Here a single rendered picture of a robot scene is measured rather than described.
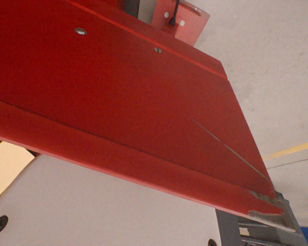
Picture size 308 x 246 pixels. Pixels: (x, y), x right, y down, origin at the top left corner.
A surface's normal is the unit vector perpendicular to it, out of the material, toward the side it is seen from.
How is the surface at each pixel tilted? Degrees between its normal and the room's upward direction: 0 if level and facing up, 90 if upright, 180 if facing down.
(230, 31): 0
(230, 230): 90
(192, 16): 3
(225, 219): 90
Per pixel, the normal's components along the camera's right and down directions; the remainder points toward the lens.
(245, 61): -0.20, 0.73
